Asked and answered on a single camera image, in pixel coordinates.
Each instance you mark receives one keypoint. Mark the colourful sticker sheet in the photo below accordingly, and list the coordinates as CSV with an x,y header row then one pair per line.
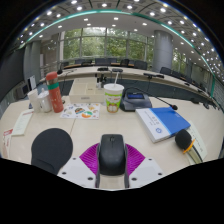
x,y
81,111

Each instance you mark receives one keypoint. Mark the white green paper cup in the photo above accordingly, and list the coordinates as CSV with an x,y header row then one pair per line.
x,y
113,100

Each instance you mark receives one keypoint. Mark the grey floor cabinet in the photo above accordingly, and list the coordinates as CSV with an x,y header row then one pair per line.
x,y
23,90

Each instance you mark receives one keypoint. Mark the cream desk organizer box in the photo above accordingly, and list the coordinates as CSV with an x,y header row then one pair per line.
x,y
85,93

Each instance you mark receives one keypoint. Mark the white booklet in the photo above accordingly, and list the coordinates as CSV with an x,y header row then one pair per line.
x,y
22,122

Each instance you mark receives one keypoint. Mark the black computer mouse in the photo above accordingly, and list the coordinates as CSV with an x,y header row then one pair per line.
x,y
112,155

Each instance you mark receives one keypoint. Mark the long curved conference desk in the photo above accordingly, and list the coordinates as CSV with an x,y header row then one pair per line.
x,y
83,70

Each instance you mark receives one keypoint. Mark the dark office chairs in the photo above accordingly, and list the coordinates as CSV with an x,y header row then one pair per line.
x,y
165,70

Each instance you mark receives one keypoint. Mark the black mouse pad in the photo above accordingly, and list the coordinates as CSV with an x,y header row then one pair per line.
x,y
50,148

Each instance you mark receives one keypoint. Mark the blue and white book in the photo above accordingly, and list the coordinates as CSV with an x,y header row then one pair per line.
x,y
166,121

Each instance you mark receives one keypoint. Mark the ceiling lights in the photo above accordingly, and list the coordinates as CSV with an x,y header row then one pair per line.
x,y
104,5

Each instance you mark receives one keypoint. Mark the black handheld microphone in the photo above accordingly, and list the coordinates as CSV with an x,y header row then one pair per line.
x,y
182,138

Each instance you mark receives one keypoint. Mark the black desk microphone unit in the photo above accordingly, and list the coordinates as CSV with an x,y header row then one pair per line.
x,y
135,101

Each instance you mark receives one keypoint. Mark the white paper cup stack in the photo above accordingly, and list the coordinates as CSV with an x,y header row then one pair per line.
x,y
34,101

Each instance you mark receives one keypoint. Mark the white lidded mug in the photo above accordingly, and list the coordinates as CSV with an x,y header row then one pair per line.
x,y
45,102

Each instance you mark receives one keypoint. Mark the white standing board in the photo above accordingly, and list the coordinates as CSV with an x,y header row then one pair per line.
x,y
32,82

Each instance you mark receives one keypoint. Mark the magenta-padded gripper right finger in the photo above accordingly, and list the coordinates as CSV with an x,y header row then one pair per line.
x,y
146,171

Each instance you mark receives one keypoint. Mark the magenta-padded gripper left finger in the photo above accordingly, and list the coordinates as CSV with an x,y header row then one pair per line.
x,y
76,171

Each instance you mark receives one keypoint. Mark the red and white leaflet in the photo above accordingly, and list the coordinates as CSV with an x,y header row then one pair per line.
x,y
6,143

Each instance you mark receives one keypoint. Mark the red thermos bottle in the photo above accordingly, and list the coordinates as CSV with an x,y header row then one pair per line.
x,y
55,95

